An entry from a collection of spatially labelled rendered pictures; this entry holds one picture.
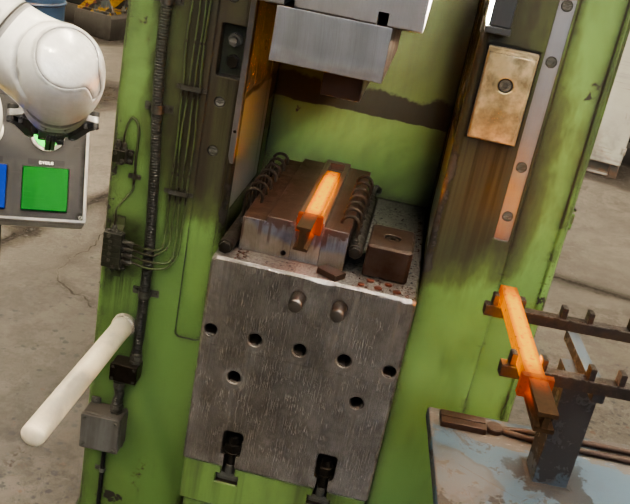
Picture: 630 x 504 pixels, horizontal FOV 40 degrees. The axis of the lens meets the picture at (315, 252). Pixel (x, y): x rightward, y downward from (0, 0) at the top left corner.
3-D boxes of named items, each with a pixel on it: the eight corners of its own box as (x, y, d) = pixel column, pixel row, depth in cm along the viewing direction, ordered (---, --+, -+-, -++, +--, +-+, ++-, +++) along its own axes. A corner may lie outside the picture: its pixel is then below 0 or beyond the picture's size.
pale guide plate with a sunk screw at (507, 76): (514, 147, 161) (540, 55, 154) (466, 136, 161) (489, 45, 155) (514, 144, 163) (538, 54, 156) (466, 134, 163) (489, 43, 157)
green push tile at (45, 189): (67, 211, 148) (68, 168, 149) (20, 209, 145) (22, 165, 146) (66, 213, 149) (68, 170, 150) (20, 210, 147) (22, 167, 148)
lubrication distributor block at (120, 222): (125, 285, 182) (132, 225, 176) (97, 278, 182) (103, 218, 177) (131, 279, 185) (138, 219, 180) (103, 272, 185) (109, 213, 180)
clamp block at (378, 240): (405, 286, 161) (413, 254, 158) (360, 275, 161) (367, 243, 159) (409, 262, 172) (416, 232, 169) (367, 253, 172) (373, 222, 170)
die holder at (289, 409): (366, 502, 172) (417, 302, 155) (182, 456, 175) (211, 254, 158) (387, 368, 223) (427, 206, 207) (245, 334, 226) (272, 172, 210)
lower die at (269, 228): (342, 271, 162) (350, 229, 158) (238, 247, 163) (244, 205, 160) (364, 203, 200) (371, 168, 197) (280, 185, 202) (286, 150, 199)
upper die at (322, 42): (381, 84, 148) (393, 28, 145) (268, 60, 150) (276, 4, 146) (397, 50, 187) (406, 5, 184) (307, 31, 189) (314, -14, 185)
